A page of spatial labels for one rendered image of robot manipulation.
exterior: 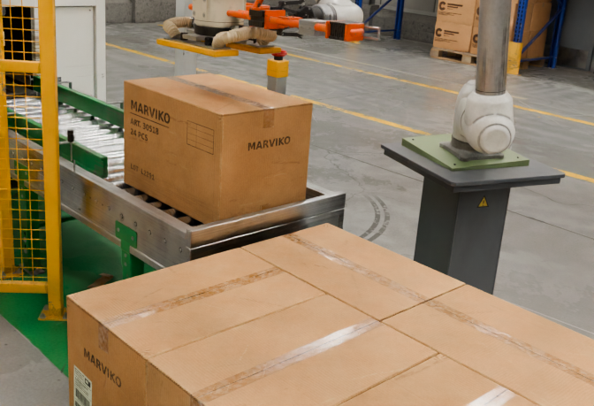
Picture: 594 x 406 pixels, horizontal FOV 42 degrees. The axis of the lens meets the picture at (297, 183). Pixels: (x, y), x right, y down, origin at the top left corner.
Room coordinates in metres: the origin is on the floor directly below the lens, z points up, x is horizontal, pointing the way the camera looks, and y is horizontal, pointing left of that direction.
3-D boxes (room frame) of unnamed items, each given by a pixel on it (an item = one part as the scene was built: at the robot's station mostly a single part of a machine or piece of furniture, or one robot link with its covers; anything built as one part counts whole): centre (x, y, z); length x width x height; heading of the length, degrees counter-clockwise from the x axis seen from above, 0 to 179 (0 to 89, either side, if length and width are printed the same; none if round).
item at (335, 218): (2.46, 0.07, 0.47); 0.70 x 0.03 x 0.15; 134
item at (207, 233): (2.46, 0.08, 0.58); 0.70 x 0.03 x 0.06; 134
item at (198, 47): (2.62, 0.38, 1.13); 0.34 x 0.10 x 0.05; 44
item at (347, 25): (2.25, -0.11, 1.25); 0.08 x 0.07 x 0.05; 44
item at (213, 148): (2.73, 0.32, 0.75); 0.60 x 0.40 x 0.40; 44
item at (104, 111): (3.74, 0.94, 0.60); 1.60 x 0.10 x 0.09; 44
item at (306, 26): (2.35, -0.02, 1.24); 0.07 x 0.07 x 0.04; 44
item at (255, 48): (2.75, 0.24, 1.13); 0.34 x 0.10 x 0.05; 44
